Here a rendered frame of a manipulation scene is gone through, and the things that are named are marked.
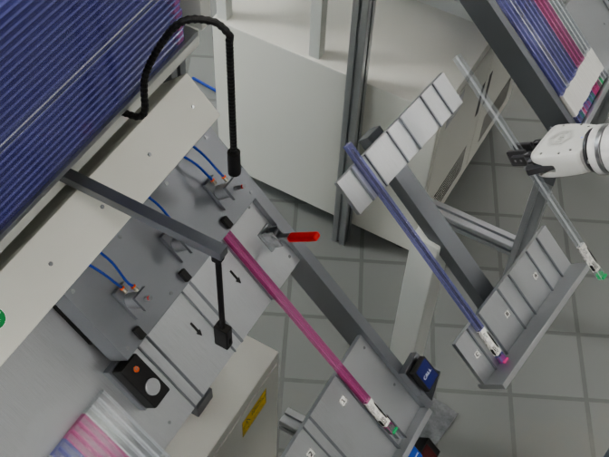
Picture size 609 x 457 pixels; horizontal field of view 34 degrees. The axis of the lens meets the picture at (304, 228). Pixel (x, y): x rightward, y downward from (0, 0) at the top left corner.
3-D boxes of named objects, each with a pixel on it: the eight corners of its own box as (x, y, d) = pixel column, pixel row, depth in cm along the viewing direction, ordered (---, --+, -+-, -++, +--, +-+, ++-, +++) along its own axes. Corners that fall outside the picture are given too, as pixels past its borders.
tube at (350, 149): (503, 358, 183) (507, 358, 182) (499, 364, 182) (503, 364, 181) (347, 142, 169) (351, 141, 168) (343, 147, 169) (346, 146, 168)
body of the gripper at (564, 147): (608, 112, 165) (552, 118, 173) (580, 149, 160) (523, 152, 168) (623, 149, 168) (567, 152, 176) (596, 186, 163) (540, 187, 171)
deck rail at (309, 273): (408, 402, 182) (433, 403, 177) (403, 411, 181) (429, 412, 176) (163, 104, 155) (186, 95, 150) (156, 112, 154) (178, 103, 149)
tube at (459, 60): (601, 275, 185) (605, 275, 184) (597, 280, 185) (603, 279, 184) (456, 55, 171) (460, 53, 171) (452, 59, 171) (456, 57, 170)
